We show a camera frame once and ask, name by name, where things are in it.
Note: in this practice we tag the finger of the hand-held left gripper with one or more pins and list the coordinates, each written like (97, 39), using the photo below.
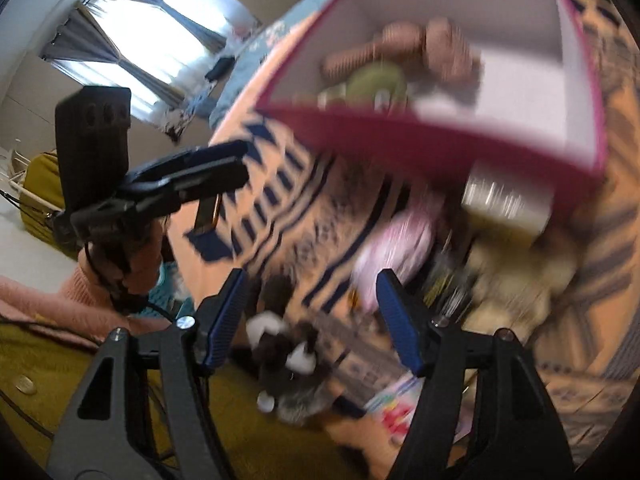
(200, 152)
(210, 180)

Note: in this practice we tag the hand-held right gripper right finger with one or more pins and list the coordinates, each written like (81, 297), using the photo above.
(400, 320)

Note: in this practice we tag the person's left hand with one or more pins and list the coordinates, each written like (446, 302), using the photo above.
(150, 260)

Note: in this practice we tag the pink cardboard box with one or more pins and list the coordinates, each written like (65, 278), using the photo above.
(400, 145)

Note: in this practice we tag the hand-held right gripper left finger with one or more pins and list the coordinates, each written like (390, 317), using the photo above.
(227, 315)

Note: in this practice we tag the small black item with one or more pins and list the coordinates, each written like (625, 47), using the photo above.
(220, 69)

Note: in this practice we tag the orange patterned blanket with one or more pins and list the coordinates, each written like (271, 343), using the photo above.
(280, 195)

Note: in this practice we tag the window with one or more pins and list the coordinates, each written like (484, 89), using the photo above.
(135, 25)

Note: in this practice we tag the floral cloth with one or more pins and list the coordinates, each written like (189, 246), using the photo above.
(180, 115)

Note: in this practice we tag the round gold item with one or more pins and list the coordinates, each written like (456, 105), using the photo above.
(25, 385)

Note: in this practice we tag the cream plush bear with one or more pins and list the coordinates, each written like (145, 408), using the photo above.
(520, 280)

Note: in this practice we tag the green plush frog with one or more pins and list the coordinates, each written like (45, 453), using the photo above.
(375, 82)

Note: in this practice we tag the white printed tissue pack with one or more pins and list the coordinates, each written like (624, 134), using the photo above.
(395, 410)

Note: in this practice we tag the teal woven item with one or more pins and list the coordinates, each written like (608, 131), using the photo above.
(167, 292)

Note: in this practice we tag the dark brown white plush toy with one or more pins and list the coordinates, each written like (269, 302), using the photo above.
(280, 350)

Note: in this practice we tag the grey curtain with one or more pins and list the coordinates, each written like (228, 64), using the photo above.
(100, 55)
(170, 5)

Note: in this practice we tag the small black packet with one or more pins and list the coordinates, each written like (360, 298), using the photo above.
(445, 280)

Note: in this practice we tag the olive yellow bag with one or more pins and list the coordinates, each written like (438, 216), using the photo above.
(42, 195)

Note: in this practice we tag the pink plush toy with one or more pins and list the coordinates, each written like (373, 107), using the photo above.
(395, 250)

